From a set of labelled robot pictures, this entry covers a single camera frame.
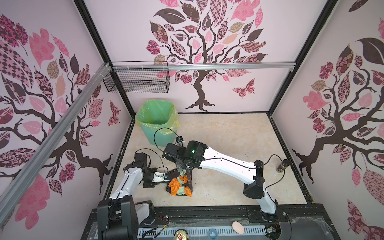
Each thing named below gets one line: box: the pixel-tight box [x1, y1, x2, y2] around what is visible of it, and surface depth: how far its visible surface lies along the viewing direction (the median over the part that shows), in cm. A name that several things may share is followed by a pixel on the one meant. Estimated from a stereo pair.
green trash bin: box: [135, 99, 181, 147], surface depth 94 cm
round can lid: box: [173, 229, 189, 240], surface depth 61 cm
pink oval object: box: [232, 221, 245, 235], surface depth 71 cm
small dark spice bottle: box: [275, 159, 291, 173], surface depth 85 cm
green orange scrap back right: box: [176, 170, 187, 196], surface depth 82 cm
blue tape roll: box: [208, 228, 218, 240], surface depth 71 cm
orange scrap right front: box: [168, 175, 193, 198], surface depth 83 cm
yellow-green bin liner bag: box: [135, 99, 181, 135], surface depth 93 cm
